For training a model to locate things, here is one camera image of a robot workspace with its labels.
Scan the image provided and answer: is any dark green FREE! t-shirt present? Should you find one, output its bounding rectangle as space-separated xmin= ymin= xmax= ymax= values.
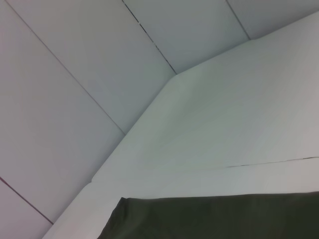
xmin=98 ymin=191 xmax=319 ymax=239

